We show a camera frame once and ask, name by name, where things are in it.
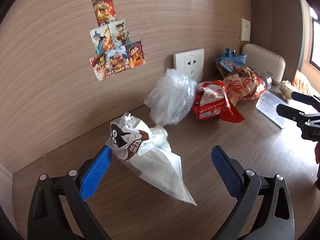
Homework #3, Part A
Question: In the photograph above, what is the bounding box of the red white wrapper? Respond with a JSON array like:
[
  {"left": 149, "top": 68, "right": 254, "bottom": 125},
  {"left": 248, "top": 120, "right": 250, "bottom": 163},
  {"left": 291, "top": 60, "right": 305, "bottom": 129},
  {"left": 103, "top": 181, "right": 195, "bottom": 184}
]
[{"left": 223, "top": 66, "right": 257, "bottom": 106}]

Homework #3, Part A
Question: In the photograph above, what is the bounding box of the red snack wrapper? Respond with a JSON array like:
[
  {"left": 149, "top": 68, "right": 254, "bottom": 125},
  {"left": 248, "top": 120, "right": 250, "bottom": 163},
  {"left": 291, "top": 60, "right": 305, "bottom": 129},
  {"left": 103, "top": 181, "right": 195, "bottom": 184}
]
[{"left": 191, "top": 81, "right": 244, "bottom": 123}]

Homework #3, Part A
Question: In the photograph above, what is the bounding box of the clear plastic bag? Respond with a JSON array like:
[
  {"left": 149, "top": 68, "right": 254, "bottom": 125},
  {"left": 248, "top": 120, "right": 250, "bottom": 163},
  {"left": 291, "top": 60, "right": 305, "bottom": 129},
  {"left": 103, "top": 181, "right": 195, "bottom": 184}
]
[{"left": 144, "top": 68, "right": 197, "bottom": 127}]

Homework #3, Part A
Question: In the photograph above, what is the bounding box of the clear plastic bottle orange label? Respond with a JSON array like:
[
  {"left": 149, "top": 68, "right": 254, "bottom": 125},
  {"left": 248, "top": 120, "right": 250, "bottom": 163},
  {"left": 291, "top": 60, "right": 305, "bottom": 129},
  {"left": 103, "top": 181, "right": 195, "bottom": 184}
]
[{"left": 246, "top": 70, "right": 272, "bottom": 100}]

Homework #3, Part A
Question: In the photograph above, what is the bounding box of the small crumpled paper ball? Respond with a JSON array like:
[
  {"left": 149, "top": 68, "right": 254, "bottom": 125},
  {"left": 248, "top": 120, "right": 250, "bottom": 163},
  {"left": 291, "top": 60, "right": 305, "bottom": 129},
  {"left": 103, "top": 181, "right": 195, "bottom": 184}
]
[{"left": 278, "top": 80, "right": 293, "bottom": 100}]

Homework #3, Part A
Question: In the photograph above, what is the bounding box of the clear plastic container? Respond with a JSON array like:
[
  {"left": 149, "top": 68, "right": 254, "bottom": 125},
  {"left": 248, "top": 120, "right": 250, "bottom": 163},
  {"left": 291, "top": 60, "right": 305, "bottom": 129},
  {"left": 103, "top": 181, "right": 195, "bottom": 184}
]
[{"left": 255, "top": 90, "right": 288, "bottom": 129}]

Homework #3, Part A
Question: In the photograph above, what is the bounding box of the black framed window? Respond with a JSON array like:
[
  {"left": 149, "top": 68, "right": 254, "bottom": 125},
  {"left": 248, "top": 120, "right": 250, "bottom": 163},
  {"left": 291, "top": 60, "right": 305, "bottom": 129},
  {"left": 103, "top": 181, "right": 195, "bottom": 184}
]
[{"left": 310, "top": 7, "right": 320, "bottom": 70}]

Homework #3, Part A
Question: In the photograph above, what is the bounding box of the white tissue box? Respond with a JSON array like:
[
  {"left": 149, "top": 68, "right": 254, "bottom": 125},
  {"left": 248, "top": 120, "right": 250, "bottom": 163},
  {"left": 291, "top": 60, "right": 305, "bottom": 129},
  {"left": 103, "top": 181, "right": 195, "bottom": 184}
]
[{"left": 242, "top": 43, "right": 286, "bottom": 85}]

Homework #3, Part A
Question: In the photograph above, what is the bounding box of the blue snack bag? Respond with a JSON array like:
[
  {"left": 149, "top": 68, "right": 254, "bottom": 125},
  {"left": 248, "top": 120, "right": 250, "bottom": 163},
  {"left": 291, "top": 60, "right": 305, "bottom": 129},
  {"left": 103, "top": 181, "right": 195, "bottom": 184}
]
[{"left": 215, "top": 48, "right": 247, "bottom": 78}]

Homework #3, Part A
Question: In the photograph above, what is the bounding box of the white panda print bag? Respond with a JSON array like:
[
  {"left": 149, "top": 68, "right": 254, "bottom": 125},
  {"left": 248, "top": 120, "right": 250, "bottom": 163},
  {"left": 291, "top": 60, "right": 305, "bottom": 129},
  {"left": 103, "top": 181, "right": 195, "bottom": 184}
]
[{"left": 106, "top": 113, "right": 197, "bottom": 206}]

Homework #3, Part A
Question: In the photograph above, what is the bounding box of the cartoon sticker strip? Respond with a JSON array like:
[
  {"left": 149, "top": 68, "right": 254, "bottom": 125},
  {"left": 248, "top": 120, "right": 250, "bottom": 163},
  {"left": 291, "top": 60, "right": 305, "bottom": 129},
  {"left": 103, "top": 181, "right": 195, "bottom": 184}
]
[{"left": 89, "top": 0, "right": 146, "bottom": 82}]

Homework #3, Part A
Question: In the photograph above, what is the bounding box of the upper white wall socket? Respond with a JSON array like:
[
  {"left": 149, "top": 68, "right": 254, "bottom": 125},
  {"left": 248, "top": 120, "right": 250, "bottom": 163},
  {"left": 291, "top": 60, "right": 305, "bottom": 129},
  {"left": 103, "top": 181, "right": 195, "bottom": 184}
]
[{"left": 240, "top": 18, "right": 251, "bottom": 42}]

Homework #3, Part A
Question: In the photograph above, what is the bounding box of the white wall socket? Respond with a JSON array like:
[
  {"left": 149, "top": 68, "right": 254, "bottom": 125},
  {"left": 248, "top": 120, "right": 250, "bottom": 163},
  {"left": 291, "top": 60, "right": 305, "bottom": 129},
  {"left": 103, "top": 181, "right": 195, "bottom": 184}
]
[
  {"left": 173, "top": 49, "right": 204, "bottom": 82},
  {"left": 240, "top": 18, "right": 251, "bottom": 42}
]

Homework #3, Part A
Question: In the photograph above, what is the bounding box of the lower white wall socket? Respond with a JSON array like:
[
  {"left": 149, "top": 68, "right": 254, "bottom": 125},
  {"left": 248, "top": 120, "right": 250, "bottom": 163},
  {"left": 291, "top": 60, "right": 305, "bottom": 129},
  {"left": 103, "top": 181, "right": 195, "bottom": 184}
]
[{"left": 173, "top": 49, "right": 204, "bottom": 82}]

